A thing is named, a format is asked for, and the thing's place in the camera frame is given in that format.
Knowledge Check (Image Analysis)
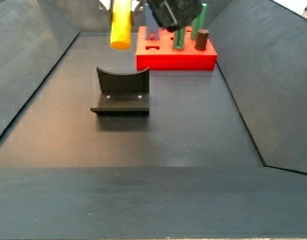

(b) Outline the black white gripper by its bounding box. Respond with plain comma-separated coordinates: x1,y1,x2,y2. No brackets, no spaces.
147,0,202,32

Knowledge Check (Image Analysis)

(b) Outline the black curved fixture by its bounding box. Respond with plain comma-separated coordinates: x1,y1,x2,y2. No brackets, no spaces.
91,68,150,114

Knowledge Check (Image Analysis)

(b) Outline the red peg board base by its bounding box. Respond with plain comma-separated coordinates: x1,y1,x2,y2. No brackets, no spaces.
135,26,217,70

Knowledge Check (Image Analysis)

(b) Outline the green star peg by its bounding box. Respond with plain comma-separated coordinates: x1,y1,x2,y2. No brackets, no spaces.
191,4,207,40

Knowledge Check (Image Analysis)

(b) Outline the green pentagon peg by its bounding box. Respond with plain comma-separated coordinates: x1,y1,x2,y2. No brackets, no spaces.
174,28,186,50

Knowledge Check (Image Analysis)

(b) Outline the brown cylinder peg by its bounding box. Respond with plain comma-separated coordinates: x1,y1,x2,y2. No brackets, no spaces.
195,29,210,51

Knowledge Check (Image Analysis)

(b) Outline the yellow oval peg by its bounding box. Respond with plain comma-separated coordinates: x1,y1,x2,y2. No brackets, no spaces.
111,0,133,50

